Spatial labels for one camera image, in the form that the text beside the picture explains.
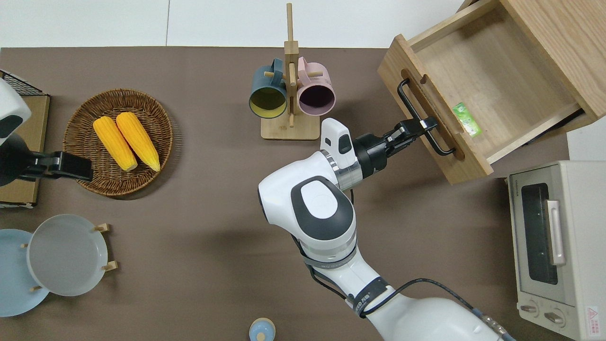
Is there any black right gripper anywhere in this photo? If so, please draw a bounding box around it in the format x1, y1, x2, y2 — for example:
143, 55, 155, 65
354, 117, 438, 179

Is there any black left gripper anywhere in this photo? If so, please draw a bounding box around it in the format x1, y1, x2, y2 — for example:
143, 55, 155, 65
0, 134, 93, 186

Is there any wooden drawer with black handle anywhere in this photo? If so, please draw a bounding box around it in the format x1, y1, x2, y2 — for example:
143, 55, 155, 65
377, 0, 584, 185

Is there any brown wicker basket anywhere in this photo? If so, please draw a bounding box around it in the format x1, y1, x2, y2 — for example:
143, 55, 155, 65
62, 89, 174, 197

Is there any yellow corn cob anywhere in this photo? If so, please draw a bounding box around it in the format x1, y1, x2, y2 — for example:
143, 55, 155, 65
116, 112, 161, 172
93, 116, 138, 171

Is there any green snack packet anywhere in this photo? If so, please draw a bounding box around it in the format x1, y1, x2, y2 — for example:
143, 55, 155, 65
452, 103, 483, 138

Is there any grey plate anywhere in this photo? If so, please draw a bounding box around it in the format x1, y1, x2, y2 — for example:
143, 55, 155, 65
27, 214, 108, 297

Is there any pink mug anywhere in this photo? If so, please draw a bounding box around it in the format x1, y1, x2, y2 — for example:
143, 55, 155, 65
297, 57, 336, 117

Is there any wooden plate rack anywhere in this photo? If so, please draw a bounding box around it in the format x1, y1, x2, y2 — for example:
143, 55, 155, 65
19, 223, 118, 292

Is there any wooden mug rack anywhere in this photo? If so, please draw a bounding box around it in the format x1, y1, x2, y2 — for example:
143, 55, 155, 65
261, 2, 321, 141

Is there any light blue plate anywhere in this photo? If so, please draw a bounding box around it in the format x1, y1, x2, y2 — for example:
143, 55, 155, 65
0, 229, 50, 317

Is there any dark blue mug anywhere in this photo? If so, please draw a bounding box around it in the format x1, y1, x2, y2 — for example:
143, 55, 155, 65
249, 58, 288, 119

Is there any brown table mat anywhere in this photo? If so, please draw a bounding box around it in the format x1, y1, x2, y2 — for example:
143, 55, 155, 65
0, 46, 571, 341

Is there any light wooden cabinet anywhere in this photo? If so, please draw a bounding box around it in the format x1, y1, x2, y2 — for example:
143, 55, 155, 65
457, 0, 606, 133

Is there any white toaster oven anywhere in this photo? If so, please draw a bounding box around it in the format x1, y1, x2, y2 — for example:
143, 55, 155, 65
506, 160, 606, 341

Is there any blue round bell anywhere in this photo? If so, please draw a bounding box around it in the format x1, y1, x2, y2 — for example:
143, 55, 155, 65
249, 318, 276, 341

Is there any black wire wooden shelf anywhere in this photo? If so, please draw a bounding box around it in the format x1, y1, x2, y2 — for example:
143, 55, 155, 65
0, 70, 51, 209

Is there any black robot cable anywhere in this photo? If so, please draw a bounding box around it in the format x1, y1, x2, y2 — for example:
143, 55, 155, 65
303, 237, 517, 341

